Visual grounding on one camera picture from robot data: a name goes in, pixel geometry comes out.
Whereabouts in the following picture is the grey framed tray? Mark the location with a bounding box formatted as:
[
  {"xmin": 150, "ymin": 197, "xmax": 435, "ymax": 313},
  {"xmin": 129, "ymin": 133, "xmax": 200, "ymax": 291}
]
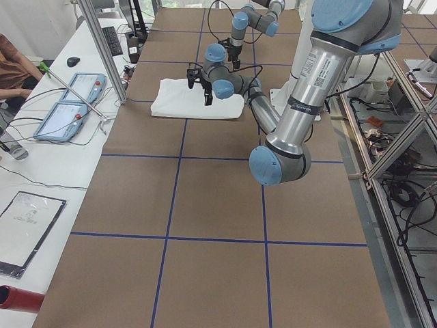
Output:
[{"xmin": 1, "ymin": 191, "xmax": 67, "ymax": 279}]

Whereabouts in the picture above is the aluminium frame post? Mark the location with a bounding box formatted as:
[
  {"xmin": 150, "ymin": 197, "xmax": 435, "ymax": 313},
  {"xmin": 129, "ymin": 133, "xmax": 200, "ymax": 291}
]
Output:
[{"xmin": 77, "ymin": 0, "xmax": 128, "ymax": 105}]

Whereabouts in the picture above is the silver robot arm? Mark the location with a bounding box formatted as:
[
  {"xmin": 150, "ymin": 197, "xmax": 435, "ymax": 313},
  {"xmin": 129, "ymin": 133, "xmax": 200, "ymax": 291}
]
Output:
[
  {"xmin": 218, "ymin": 0, "xmax": 285, "ymax": 70},
  {"xmin": 186, "ymin": 1, "xmax": 403, "ymax": 185}
]

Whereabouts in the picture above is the red fire extinguisher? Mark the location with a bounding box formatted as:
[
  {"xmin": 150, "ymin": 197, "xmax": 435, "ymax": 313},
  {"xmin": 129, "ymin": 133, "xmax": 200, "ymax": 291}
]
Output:
[{"xmin": 1, "ymin": 285, "xmax": 45, "ymax": 313}]

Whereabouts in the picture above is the blue teach pendant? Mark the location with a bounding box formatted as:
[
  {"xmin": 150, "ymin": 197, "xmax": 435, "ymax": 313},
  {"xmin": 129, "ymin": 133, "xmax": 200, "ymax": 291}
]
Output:
[
  {"xmin": 69, "ymin": 72, "xmax": 107, "ymax": 104},
  {"xmin": 33, "ymin": 101, "xmax": 88, "ymax": 142}
]

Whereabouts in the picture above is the black computer keyboard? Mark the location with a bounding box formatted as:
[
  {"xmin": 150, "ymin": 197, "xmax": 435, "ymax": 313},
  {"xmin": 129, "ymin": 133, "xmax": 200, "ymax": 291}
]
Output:
[{"xmin": 102, "ymin": 26, "xmax": 123, "ymax": 56}]

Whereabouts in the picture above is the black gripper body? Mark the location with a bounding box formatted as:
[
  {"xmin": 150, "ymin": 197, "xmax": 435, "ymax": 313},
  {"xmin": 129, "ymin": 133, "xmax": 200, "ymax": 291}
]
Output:
[
  {"xmin": 186, "ymin": 67, "xmax": 212, "ymax": 98},
  {"xmin": 218, "ymin": 39, "xmax": 243, "ymax": 65}
]

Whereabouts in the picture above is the lower blue teach pendant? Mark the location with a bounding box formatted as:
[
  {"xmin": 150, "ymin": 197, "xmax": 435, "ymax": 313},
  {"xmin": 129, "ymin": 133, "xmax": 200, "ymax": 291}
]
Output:
[{"xmin": 33, "ymin": 101, "xmax": 88, "ymax": 142}]

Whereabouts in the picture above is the aluminium extrusion frame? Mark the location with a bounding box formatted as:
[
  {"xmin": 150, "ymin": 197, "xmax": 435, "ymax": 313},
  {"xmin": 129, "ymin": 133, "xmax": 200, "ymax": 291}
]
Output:
[{"xmin": 333, "ymin": 44, "xmax": 436, "ymax": 327}]

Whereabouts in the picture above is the upper blue teach pendant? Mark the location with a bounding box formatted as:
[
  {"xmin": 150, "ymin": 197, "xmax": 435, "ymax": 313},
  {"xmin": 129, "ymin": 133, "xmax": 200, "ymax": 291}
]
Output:
[{"xmin": 69, "ymin": 72, "xmax": 107, "ymax": 104}]

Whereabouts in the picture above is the seated person brown shirt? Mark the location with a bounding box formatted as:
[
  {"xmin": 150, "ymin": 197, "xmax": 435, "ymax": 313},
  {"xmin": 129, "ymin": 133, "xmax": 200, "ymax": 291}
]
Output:
[{"xmin": 1, "ymin": 34, "xmax": 43, "ymax": 108}]

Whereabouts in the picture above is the white long-sleeve printed shirt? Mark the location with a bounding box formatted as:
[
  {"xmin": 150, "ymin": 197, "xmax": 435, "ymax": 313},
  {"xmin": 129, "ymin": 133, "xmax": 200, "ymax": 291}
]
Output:
[{"xmin": 150, "ymin": 79, "xmax": 244, "ymax": 120}]

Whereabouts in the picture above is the black computer mouse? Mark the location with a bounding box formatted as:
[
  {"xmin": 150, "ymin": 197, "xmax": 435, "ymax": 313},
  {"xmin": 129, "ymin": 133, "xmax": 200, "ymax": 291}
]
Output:
[{"xmin": 66, "ymin": 57, "xmax": 81, "ymax": 68}]

